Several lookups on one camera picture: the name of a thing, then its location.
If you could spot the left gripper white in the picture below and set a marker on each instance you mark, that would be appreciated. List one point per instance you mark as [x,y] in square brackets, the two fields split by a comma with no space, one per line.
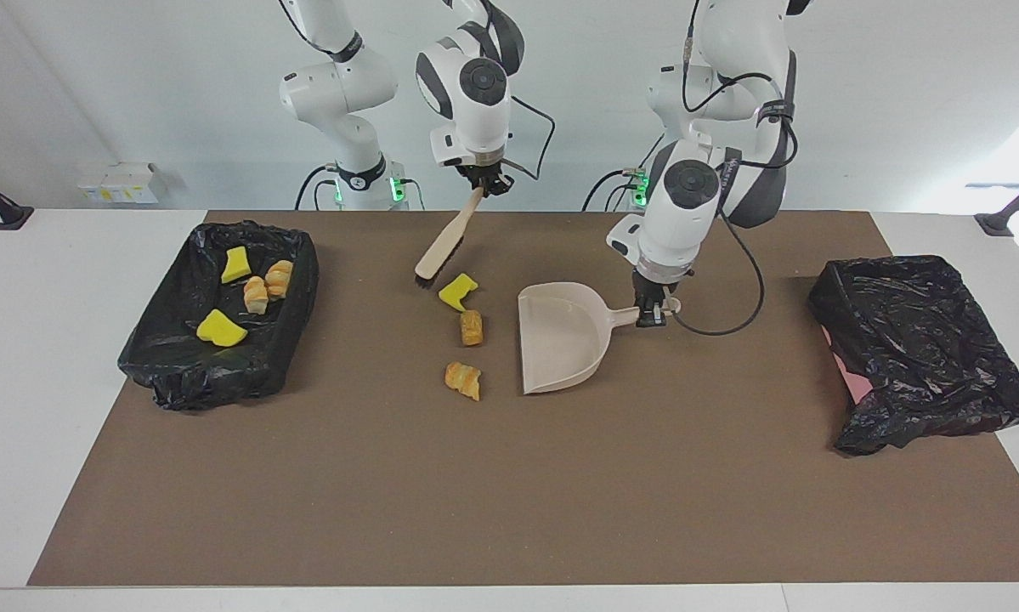
[626,240]

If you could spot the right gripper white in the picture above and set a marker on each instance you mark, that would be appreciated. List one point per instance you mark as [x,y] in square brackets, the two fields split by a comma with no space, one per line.
[458,151]

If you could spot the beige brush with black bristles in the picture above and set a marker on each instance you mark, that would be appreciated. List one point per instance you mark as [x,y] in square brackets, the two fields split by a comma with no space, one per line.
[445,242]

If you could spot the beige plastic dustpan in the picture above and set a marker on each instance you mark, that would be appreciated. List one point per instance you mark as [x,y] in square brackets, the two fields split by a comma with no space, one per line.
[560,340]

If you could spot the yellow boot-shaped sponge piece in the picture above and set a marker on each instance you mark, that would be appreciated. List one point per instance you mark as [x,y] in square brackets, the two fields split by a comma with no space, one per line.
[456,293]

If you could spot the brown oval bun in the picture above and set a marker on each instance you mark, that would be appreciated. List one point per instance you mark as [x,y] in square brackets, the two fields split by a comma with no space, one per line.
[472,327]

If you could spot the orange croissant piece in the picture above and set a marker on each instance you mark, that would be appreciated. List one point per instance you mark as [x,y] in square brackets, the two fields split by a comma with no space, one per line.
[464,380]

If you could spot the large beige bread piece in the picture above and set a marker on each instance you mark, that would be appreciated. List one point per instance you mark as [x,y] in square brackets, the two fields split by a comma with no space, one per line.
[279,278]

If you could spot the small tan bread piece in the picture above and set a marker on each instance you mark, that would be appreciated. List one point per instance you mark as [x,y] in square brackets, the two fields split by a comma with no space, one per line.
[256,295]

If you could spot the yellow wedge sponge piece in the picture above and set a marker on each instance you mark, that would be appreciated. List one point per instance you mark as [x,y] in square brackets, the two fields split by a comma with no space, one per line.
[235,266]

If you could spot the yellow notched sponge piece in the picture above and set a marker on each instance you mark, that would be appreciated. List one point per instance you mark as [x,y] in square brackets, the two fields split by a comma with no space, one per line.
[220,329]

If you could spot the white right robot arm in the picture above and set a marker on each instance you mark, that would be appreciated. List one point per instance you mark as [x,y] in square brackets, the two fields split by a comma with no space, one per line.
[339,93]

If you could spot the pink bin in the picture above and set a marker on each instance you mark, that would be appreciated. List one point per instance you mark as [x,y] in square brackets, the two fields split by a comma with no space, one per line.
[853,382]

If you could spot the black trash bag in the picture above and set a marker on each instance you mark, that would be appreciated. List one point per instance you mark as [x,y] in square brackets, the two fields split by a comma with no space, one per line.
[925,340]
[178,374]

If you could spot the brown table mat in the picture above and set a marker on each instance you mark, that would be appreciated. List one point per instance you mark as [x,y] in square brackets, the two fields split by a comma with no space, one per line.
[509,493]

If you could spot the white boxes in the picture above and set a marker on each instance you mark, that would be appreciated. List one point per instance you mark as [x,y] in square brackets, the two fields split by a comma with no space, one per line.
[122,183]

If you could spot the black camera stand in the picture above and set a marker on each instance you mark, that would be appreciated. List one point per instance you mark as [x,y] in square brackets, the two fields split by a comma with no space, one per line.
[998,223]
[8,217]

